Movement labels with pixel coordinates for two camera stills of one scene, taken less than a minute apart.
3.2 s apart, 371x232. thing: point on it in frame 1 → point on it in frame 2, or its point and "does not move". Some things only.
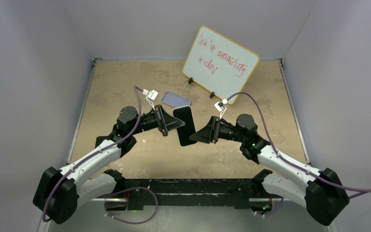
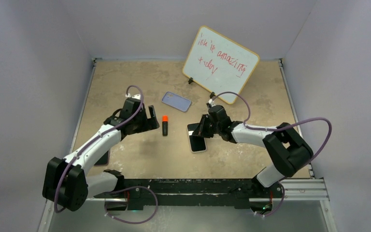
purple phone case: x=174 y=100 does not move
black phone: x=184 y=132 → x=197 y=143
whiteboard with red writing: x=220 y=65 does not move
